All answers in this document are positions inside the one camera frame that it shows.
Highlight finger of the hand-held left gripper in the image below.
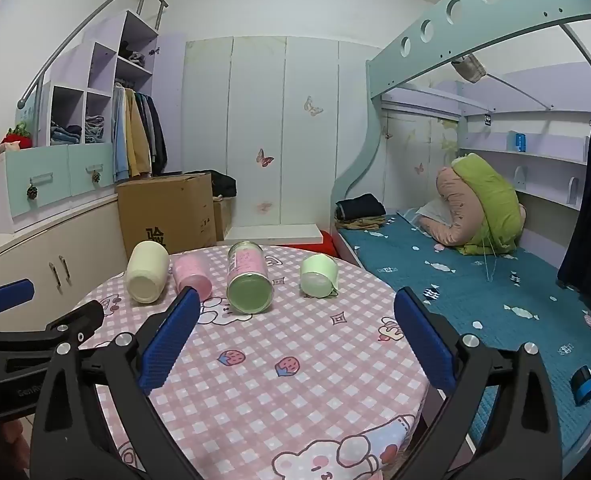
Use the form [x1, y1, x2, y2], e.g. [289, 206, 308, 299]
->
[0, 279, 35, 333]
[0, 300, 105, 361]

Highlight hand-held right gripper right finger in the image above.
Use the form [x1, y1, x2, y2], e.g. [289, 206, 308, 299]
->
[393, 286, 565, 480]

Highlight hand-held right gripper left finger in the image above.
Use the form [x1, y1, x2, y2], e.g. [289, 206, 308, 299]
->
[30, 286, 202, 480]

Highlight cream cup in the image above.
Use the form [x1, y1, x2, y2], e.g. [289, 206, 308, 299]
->
[126, 240, 170, 305]

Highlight green and pink glass cup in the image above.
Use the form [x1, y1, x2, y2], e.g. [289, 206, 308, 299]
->
[226, 241, 275, 313]

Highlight light green cup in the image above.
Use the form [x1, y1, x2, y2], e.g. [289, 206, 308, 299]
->
[299, 253, 340, 298]

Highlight beige cabinet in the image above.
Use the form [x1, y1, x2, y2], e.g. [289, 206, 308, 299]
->
[0, 195, 129, 306]

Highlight blue printed bed sheet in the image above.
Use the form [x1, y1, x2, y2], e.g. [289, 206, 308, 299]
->
[336, 210, 591, 466]

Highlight white pillow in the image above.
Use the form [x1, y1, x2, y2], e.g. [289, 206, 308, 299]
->
[415, 199, 459, 233]

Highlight large cardboard box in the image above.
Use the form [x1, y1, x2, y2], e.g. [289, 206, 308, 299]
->
[116, 172, 217, 260]

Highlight small cardboard box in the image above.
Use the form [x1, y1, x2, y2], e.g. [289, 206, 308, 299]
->
[212, 199, 234, 242]

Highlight pink checked tablecloth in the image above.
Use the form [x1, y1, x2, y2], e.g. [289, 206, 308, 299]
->
[73, 245, 431, 480]

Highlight folded tan clothes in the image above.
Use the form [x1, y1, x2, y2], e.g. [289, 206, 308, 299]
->
[338, 215, 387, 232]

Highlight teal drawer cabinet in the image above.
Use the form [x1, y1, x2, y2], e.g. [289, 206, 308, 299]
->
[0, 142, 116, 233]

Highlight red stool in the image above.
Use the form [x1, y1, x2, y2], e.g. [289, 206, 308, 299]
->
[318, 230, 341, 261]

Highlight white board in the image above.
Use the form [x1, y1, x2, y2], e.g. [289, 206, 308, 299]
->
[224, 224, 322, 247]

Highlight rolled quilt green and pink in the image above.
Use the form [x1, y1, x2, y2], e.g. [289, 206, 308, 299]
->
[435, 165, 527, 247]

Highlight folded dark clothes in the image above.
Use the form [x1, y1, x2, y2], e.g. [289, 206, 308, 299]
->
[335, 193, 386, 221]

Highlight strawberry plush toy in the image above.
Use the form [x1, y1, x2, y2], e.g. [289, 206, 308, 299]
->
[0, 122, 32, 151]

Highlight black bag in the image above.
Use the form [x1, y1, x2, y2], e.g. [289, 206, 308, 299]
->
[196, 170, 238, 199]

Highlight blue and black tape roll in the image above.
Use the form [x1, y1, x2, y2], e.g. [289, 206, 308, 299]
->
[570, 366, 591, 406]

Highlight folded blue clothes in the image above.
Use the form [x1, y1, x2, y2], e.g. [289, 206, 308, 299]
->
[50, 119, 82, 145]

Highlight folded jeans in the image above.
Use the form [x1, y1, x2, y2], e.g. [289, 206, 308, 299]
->
[84, 115, 105, 143]

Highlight yellow hanging jacket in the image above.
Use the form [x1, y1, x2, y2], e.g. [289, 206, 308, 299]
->
[124, 91, 152, 179]

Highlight blue hanging shirt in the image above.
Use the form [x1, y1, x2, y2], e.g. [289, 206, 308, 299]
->
[112, 85, 129, 181]

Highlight dark hanging jackets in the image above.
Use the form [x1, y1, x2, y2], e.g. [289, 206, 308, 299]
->
[138, 92, 168, 176]

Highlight white wardrobe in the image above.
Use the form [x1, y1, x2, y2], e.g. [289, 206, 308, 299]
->
[183, 36, 383, 231]

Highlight purple stair shelf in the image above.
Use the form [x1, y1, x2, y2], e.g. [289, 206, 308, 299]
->
[38, 10, 159, 147]

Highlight dark clothes pile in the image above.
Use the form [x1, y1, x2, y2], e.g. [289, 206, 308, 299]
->
[118, 42, 146, 66]

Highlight grey metal handrail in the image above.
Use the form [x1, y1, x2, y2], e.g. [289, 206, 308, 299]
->
[17, 0, 169, 111]

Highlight white bedside wall shelf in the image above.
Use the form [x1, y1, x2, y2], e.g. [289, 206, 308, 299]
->
[458, 110, 591, 211]

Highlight teal bunk bed frame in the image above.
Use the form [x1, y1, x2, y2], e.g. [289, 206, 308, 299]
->
[333, 0, 591, 281]

